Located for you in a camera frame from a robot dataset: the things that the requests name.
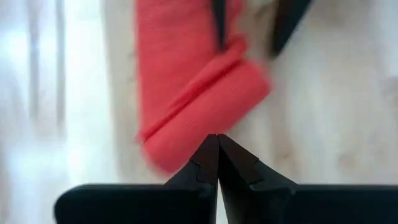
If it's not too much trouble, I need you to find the red elastic bandage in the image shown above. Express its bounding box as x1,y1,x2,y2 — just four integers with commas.
135,0,272,175

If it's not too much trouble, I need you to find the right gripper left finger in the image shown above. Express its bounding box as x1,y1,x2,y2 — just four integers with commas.
54,133,220,224

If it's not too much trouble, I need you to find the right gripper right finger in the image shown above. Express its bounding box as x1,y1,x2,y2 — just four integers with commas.
218,133,398,224

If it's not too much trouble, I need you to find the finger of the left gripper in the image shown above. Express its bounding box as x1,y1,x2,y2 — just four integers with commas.
212,0,227,52
269,0,312,59

